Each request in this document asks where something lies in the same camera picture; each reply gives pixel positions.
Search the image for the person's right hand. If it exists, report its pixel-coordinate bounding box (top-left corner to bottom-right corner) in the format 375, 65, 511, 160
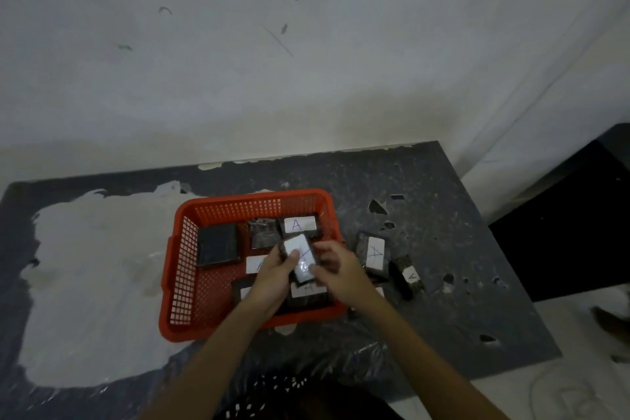
300, 239, 376, 311

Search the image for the person's left hand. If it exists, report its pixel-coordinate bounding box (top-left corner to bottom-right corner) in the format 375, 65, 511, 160
243, 242, 302, 320

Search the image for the person's left forearm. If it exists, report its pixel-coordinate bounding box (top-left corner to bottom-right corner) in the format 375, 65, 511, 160
139, 304, 277, 420

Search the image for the person's right forearm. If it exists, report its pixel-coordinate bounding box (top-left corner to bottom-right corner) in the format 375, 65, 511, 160
350, 294, 509, 420

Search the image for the dark patterned clothing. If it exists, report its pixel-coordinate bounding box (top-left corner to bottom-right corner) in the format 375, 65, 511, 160
213, 374, 397, 420

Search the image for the dark white-labelled stone block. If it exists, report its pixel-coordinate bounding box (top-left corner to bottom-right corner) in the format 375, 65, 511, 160
279, 233, 324, 286
355, 231, 392, 284
390, 255, 425, 301

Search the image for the pile of dark wrapped blocks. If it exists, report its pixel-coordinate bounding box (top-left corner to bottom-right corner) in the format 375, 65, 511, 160
197, 214, 331, 313

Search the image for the black cabinet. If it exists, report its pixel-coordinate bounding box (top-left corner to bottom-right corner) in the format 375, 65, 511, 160
488, 123, 630, 303

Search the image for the red plastic mesh basket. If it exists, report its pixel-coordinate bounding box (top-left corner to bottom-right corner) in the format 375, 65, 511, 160
158, 188, 348, 343

